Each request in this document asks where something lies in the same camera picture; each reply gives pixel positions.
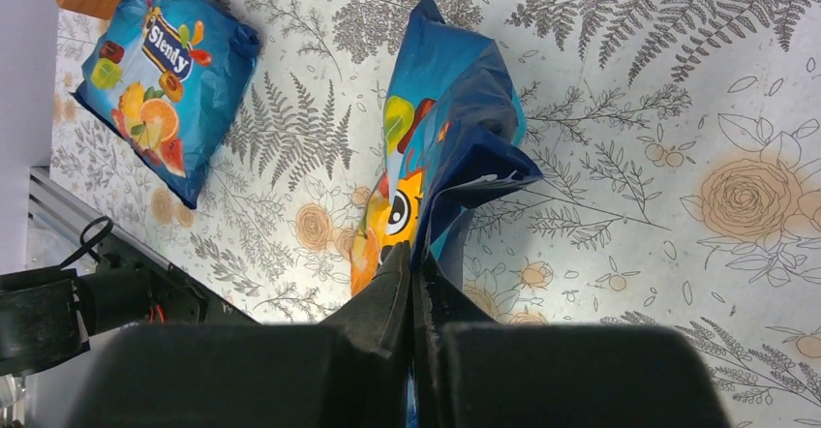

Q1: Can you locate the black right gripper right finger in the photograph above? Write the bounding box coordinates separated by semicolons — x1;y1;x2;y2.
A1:
411;259;729;427

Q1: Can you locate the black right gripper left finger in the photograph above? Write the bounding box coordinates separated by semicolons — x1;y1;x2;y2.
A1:
68;242;411;427

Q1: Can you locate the blue Slendy candy bag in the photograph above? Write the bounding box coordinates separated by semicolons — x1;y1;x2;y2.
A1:
73;0;260;209
350;0;541;292

